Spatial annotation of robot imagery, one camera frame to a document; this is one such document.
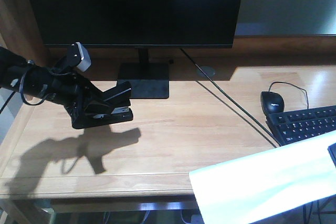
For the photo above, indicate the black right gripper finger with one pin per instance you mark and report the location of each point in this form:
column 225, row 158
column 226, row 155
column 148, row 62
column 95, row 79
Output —
column 332, row 152

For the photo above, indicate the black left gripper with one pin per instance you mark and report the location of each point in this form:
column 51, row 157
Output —
column 62, row 85

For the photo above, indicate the black stapler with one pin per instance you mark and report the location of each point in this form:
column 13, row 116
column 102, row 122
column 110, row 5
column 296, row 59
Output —
column 113, row 106

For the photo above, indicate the white paper sheet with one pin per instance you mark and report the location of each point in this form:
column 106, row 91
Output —
column 262, row 185

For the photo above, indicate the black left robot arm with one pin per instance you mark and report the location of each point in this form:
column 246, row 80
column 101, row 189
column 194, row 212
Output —
column 12, row 69

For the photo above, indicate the wooden desk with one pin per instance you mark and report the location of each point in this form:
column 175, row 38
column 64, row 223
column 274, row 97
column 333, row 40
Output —
column 42, row 156

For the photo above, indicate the black keyboard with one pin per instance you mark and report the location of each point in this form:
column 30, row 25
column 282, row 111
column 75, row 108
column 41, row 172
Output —
column 293, row 126

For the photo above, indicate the black computer mouse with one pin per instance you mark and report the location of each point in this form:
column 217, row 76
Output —
column 271, row 102

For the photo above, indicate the black computer monitor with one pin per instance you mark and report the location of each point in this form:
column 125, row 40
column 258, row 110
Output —
column 138, row 24

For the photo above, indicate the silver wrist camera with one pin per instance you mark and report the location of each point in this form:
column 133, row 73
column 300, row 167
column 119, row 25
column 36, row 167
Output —
column 78, row 56

